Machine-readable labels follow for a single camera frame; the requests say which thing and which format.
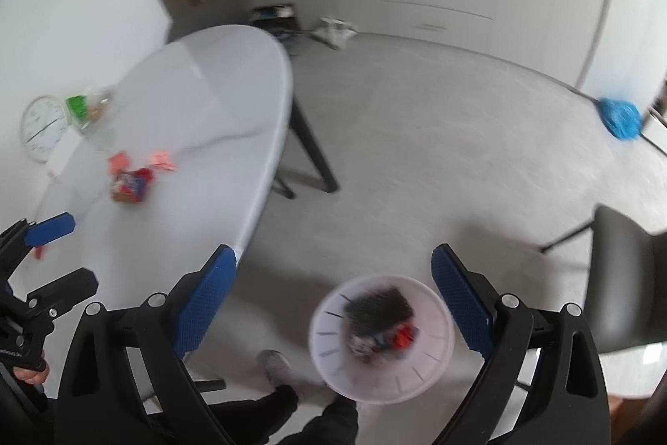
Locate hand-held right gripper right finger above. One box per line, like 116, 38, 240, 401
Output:
431, 244, 610, 445

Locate black foam mesh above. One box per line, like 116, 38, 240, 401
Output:
341, 286, 415, 336

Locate red blue crumpled wrapper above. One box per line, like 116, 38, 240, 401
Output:
109, 168, 154, 205

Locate red paper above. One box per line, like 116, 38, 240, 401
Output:
391, 325, 421, 352

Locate person's black trouser leg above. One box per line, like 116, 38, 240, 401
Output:
206, 385, 300, 445
276, 395, 360, 445

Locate blue mop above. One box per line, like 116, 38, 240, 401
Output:
573, 85, 667, 159

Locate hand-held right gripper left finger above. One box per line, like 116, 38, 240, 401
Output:
55, 244, 238, 445

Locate round white wall clock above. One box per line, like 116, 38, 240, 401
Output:
20, 95, 70, 163

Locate person's grey shoe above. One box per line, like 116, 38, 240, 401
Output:
257, 349, 293, 391

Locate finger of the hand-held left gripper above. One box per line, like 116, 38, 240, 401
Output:
0, 212, 76, 269
26, 268, 100, 315

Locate green plastic bag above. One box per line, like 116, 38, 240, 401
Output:
65, 95, 90, 120

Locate person's left forearm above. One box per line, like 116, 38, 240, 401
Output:
0, 369, 59, 445

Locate orange-red crushed carton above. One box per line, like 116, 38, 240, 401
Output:
148, 149, 178, 173

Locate white item on floor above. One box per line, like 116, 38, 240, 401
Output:
313, 16, 358, 50

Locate black table legs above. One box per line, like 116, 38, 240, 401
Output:
271, 96, 341, 201

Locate clear plastic snack bag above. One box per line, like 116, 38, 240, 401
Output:
73, 86, 115, 133

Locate dark grey chair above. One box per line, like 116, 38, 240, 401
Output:
539, 204, 667, 354

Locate dark box on floor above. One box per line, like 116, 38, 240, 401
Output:
250, 4, 303, 42

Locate white round trash bin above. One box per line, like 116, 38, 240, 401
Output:
308, 274, 455, 405

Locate white paper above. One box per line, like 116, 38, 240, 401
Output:
348, 333, 390, 361

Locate person's left hand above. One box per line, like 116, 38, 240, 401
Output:
13, 362, 50, 386

